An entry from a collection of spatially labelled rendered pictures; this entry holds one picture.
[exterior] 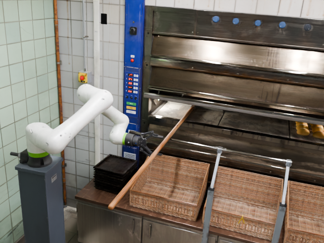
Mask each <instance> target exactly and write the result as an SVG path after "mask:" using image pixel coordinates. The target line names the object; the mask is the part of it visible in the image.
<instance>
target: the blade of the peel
mask: <svg viewBox="0 0 324 243"><path fill-rule="evenodd" d="M167 103H171V104H177V105H183V106H189V107H191V106H192V105H188V104H182V103H176V102H170V101H168V102H167ZM196 108H203V109H209V110H216V111H222V112H223V110H221V109H216V108H207V107H201V106H196Z"/></svg>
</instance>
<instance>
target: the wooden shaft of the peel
mask: <svg viewBox="0 0 324 243"><path fill-rule="evenodd" d="M193 109H194V107H191V108H190V109H189V110H188V111H187V113H186V114H185V115H184V116H183V117H182V119H181V120H180V121H179V122H178V123H177V125H176V126H175V127H174V128H173V129H172V131H171V132H170V133H169V134H168V135H167V137H166V138H165V139H164V140H163V141H162V142H161V143H160V145H159V146H158V147H157V148H156V149H155V151H154V152H153V153H152V154H151V155H150V157H149V158H148V159H147V160H146V161H145V163H144V164H143V165H142V166H141V167H140V169H139V170H138V171H137V172H136V173H135V175H134V176H133V177H132V178H131V179H130V181H129V182H128V183H127V184H126V185H125V186H124V188H123V189H122V190H121V191H120V193H119V194H118V195H117V196H116V197H115V198H114V200H113V201H112V202H111V203H110V204H109V206H108V209H109V210H113V209H114V207H115V206H116V205H117V204H118V202H119V201H120V200H121V199H122V198H123V196H124V195H125V194H126V193H127V191H128V190H129V189H130V187H131V186H132V185H133V184H134V183H135V182H136V180H137V179H138V178H139V177H140V175H141V174H142V173H143V172H144V170H145V169H146V168H147V167H148V165H149V164H150V163H151V162H152V160H153V159H154V158H155V157H156V155H157V154H158V153H159V152H160V150H161V149H162V148H163V146H164V145H165V144H166V143H167V142H168V140H169V139H170V138H171V137H172V135H173V134H174V133H175V132H176V130H177V129H178V128H179V127H180V125H181V124H182V123H183V121H184V120H185V119H186V118H187V117H188V115H189V114H190V113H191V112H192V111H193Z"/></svg>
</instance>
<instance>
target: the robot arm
mask: <svg viewBox="0 0 324 243"><path fill-rule="evenodd" d="M77 97H78V99H79V100H80V101H81V102H83V103H84V104H85V105H84V106H83V107H82V108H80V109H79V110H78V111H77V112H76V113H75V114H74V115H72V116H71V117H70V118H69V119H67V120H66V121H65V122H63V123H62V124H61V125H59V126H58V127H56V128H55V129H52V128H50V127H49V126H48V125H47V124H45V123H42V122H35V123H31V124H29V125H28V126H27V127H26V141H27V149H25V150H24V151H22V152H19V153H16V152H11V153H10V155H12V156H17V157H18V158H20V160H19V162H20V163H27V165H28V166H29V167H33V168H42V167H46V166H48V165H50V164H51V163H52V162H53V159H52V157H51V156H50V154H58V153H60V152H62V151H63V150H64V148H65V147H66V146H67V145H68V144H69V142H70V141H71V140H72V139H73V138H74V137H75V136H76V135H77V134H78V133H79V132H80V131H81V130H82V129H83V128H84V127H85V126H86V125H87V124H88V123H90V122H91V121H92V120H93V119H94V118H96V117H97V116H98V115H100V114H102V115H104V116H105V117H107V118H108V119H109V120H111V121H112V122H113V123H114V124H113V127H112V130H111V132H110V134H109V140H110V142H111V143H112V144H115V145H126V146H131V147H133V146H137V147H140V151H141V152H143V153H145V154H146V155H148V156H150V155H151V154H152V153H153V152H152V151H151V150H150V149H149V148H148V147H147V139H148V138H150V137H152V136H153V137H156V138H163V136H161V135H158V134H155V133H154V131H149V132H146V133H141V134H140V135H141V137H140V136H136V135H135V134H130V133H126V129H127V126H128V124H129V118H128V117H127V116H126V115H125V114H123V113H121V112H120V111H118V110H117V109H116V108H115V107H113V105H112V104H113V96H112V94H111V93H110V92H109V91H107V90H102V89H98V88H95V87H93V86H91V85H89V84H83V85H81V86H80V87H79V88H78V90H77ZM148 134H151V135H149V136H147V137H146V138H144V137H143V136H144V135H148ZM143 148H144V149H146V150H144V149H143Z"/></svg>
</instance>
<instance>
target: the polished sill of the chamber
mask: <svg viewBox="0 0 324 243"><path fill-rule="evenodd" d="M148 120H149V121H154V122H162V123H167V124H173V125H177V123H178V122H179V121H180V120H181V119H175V118H170V117H164V116H158V115H153V114H150V115H149V116H148ZM181 126H184V127H189V128H195V129H201V130H206V131H211V132H217V133H223V134H228V135H235V136H241V137H247V138H252V139H258V140H263V141H269V142H274V143H280V144H286V145H291V146H296V147H302V148H308V149H315V150H320V151H324V144H322V143H316V142H311V141H305V140H299V139H293V138H288V137H282V136H276V135H269V134H263V133H257V132H252V131H246V130H240V129H234V128H229V127H223V126H217V125H212V124H206V123H200V122H194V121H187V120H184V121H183V123H182V124H181Z"/></svg>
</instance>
